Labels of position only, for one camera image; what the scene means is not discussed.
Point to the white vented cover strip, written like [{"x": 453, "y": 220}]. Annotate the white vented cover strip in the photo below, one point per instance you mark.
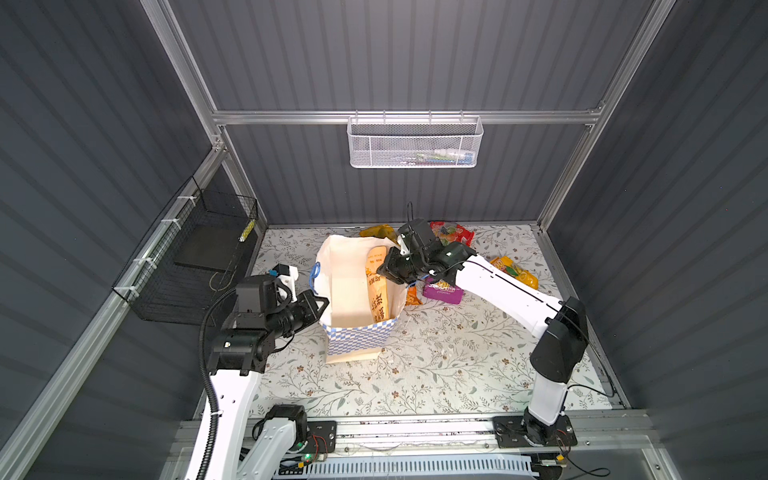
[{"x": 429, "y": 466}]

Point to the orange chips bag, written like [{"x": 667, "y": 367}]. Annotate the orange chips bag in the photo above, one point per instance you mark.
[{"x": 412, "y": 297}]

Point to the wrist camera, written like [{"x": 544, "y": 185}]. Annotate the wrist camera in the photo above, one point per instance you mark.
[
  {"x": 405, "y": 243},
  {"x": 267, "y": 293}
]

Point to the white blue checkered paper bag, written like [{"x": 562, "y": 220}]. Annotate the white blue checkered paper bag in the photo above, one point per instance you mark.
[{"x": 339, "y": 274}]

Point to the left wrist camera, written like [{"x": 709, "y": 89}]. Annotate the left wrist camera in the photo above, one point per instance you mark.
[{"x": 267, "y": 293}]

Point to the yellow mango gummy bag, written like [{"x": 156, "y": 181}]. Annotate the yellow mango gummy bag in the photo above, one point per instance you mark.
[{"x": 511, "y": 268}]

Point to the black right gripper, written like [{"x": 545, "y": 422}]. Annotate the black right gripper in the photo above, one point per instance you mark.
[{"x": 388, "y": 267}]

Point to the purple grape gummy bag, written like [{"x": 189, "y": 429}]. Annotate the purple grape gummy bag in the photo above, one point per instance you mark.
[{"x": 444, "y": 292}]

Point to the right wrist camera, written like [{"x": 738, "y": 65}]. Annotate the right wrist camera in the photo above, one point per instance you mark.
[{"x": 405, "y": 243}]

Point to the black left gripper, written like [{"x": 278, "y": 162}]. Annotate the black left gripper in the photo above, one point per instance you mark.
[{"x": 309, "y": 312}]

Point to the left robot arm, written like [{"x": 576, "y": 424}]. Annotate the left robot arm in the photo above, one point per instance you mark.
[{"x": 239, "y": 332}]

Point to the yellow gummy bag far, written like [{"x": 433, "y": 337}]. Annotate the yellow gummy bag far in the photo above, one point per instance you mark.
[{"x": 383, "y": 231}]

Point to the red fruit gummy bag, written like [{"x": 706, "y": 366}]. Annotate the red fruit gummy bag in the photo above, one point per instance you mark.
[{"x": 448, "y": 232}]

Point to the white wire mesh basket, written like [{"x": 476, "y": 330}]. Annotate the white wire mesh basket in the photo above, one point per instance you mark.
[{"x": 414, "y": 142}]

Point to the yellow green marker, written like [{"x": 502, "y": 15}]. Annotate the yellow green marker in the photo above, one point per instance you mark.
[{"x": 247, "y": 230}]

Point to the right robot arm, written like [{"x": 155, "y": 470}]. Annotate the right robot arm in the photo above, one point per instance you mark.
[{"x": 559, "y": 326}]

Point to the black wire basket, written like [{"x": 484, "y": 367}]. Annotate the black wire basket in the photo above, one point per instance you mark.
[{"x": 192, "y": 257}]

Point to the brown paper snack bag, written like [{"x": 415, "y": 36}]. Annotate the brown paper snack bag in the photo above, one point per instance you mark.
[{"x": 377, "y": 285}]

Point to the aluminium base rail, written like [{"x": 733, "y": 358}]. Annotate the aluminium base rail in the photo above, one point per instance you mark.
[{"x": 474, "y": 433}]

